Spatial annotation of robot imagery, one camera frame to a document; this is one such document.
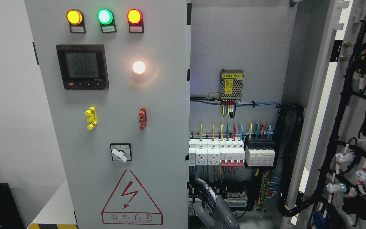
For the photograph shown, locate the red handle circuit breaker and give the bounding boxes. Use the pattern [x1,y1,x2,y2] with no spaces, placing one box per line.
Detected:
[220,141,245,168]

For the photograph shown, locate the white glowing indicator light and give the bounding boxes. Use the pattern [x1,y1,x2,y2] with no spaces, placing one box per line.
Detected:
[132,61,146,74]

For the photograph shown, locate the yellow indicator light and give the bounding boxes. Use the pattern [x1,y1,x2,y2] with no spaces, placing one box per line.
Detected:
[66,9,86,33]

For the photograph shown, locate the green indicator light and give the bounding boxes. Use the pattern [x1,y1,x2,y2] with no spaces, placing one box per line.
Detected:
[97,8,117,33]

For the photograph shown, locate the black white surge protector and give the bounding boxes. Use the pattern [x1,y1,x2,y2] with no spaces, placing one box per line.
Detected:
[245,138,277,170]

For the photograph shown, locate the black relay row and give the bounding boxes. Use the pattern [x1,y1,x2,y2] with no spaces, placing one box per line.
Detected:
[187,184,248,217]

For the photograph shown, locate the metal mesh power supply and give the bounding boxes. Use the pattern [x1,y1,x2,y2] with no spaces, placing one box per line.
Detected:
[220,69,244,100]

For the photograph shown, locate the dark grey robot right hand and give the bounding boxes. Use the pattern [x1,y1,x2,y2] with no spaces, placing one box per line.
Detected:
[193,178,240,229]

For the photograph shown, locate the black corrugated cable conduit right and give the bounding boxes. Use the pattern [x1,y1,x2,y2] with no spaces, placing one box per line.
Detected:
[274,103,317,218]

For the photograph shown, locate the white DIN rail sockets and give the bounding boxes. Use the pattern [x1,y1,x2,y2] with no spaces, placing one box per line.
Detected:
[189,139,220,166]

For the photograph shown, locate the grey cabinet door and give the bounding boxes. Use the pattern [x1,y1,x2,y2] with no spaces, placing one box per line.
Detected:
[278,0,366,229]
[25,0,191,229]

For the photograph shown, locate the brass terminal bar right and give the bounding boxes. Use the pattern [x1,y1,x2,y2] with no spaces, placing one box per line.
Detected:
[259,170,270,209]

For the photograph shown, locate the black digital power meter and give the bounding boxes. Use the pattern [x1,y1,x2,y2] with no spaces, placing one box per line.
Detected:
[56,44,109,90]

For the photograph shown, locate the red electric hazard warning sticker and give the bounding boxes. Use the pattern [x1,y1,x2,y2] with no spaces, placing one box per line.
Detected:
[101,169,163,225]

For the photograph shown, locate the red indicator light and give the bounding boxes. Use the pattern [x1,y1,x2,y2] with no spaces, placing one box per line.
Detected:
[127,8,144,33]

